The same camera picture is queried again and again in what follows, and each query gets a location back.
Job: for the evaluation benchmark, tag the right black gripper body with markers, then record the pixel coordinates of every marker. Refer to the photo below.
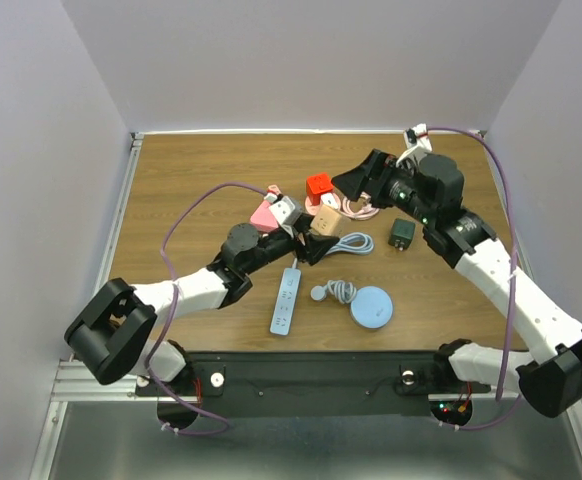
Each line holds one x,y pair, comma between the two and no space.
389,189

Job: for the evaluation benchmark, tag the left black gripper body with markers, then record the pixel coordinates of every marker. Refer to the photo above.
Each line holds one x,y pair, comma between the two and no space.
281,244

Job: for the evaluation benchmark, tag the pink triangular socket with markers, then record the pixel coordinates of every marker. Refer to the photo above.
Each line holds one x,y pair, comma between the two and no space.
262,218

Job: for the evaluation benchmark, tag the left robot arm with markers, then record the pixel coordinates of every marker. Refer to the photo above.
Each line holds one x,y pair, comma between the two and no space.
111,335

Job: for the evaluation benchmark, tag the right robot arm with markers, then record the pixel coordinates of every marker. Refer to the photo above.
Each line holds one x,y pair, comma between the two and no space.
429,188

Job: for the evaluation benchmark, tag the white charger adapter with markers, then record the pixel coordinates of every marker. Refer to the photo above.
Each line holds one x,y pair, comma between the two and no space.
330,199

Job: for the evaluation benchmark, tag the red cube socket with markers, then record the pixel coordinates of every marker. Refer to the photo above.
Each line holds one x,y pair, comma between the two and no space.
317,185

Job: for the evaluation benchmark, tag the dark green charger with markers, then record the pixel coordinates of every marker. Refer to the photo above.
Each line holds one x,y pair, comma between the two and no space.
401,234

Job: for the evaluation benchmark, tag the blue power strip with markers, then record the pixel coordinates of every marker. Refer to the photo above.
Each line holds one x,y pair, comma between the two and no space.
356,243

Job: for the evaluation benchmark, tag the small pink charger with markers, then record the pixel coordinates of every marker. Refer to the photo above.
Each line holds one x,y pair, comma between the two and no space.
274,190

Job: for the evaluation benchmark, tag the blue round socket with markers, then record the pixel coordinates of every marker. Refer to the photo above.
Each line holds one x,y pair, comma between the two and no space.
370,307

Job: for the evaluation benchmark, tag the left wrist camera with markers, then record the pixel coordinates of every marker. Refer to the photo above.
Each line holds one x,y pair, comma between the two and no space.
285,209

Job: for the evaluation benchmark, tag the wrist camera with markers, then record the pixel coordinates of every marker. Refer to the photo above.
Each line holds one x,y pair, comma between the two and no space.
285,209
418,146

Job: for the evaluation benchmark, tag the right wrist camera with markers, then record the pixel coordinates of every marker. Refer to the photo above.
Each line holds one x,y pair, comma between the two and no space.
418,146

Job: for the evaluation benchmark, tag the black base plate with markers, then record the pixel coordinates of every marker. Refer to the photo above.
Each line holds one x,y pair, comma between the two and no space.
331,383

